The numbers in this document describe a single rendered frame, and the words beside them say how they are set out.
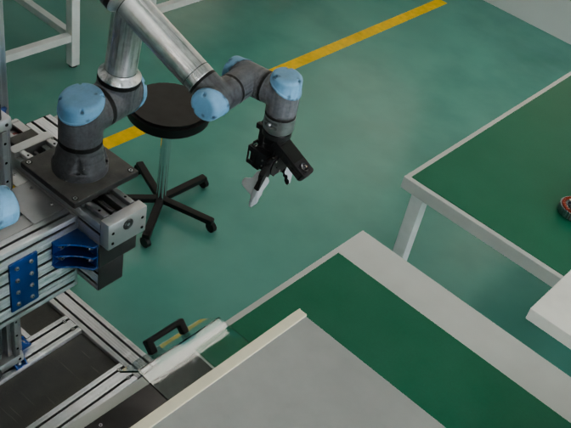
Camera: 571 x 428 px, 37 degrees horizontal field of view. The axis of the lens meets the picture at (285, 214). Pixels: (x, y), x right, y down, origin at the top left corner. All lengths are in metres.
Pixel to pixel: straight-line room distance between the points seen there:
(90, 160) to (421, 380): 1.06
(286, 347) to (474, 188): 1.64
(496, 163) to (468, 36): 2.65
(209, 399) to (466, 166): 1.90
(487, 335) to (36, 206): 1.33
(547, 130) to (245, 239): 1.35
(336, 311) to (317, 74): 2.68
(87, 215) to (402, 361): 0.94
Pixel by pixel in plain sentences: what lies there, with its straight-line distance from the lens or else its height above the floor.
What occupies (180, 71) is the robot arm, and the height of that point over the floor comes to 1.50.
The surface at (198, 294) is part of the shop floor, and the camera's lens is 3.46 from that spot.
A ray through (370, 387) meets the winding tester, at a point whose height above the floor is 1.32.
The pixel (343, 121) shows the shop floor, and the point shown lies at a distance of 4.60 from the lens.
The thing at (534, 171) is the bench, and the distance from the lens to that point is 3.29.
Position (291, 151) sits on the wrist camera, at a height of 1.31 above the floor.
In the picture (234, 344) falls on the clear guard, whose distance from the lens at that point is 1.89.
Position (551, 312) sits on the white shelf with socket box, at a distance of 2.01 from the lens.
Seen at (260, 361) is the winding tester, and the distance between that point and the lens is 1.54.
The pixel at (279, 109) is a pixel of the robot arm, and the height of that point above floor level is 1.43.
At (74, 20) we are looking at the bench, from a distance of 4.58.
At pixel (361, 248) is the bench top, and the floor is 0.75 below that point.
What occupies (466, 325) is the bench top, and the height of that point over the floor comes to 0.75.
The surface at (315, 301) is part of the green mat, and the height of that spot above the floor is 0.75.
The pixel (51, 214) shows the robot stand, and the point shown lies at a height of 0.94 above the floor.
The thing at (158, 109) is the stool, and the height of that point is 0.56.
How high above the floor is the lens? 2.50
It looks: 40 degrees down
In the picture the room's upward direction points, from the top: 12 degrees clockwise
